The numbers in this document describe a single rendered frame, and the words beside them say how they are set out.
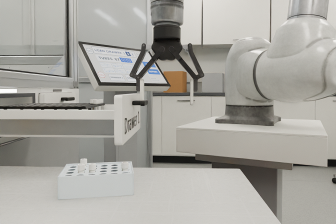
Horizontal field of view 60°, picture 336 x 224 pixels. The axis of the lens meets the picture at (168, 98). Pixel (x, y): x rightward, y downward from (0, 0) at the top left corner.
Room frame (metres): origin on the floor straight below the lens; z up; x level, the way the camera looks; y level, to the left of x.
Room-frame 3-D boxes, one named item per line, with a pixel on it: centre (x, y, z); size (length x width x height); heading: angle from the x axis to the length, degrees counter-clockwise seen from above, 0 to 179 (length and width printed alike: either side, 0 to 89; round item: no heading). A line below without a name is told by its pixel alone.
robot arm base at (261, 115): (0.99, -0.28, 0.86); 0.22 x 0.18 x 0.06; 151
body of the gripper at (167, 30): (0.80, 0.00, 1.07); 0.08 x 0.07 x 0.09; 88
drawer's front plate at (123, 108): (0.77, 0.10, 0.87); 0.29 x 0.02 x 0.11; 178
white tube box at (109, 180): (0.52, 0.13, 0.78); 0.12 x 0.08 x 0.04; 100
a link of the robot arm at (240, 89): (0.96, -0.28, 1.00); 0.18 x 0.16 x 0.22; 26
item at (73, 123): (0.78, 0.31, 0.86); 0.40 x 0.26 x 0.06; 88
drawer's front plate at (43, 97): (1.10, 0.41, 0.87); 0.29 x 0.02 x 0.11; 178
